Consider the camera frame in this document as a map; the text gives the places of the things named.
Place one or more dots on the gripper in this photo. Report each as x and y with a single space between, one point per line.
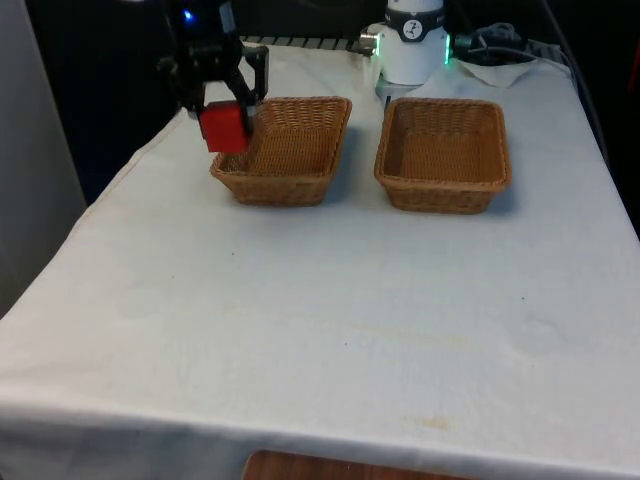
202 22

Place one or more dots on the red cube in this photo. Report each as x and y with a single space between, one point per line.
224 127

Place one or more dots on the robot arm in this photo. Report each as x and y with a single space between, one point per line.
410 55

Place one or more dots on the wicker basket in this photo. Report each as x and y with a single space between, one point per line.
295 165
442 160

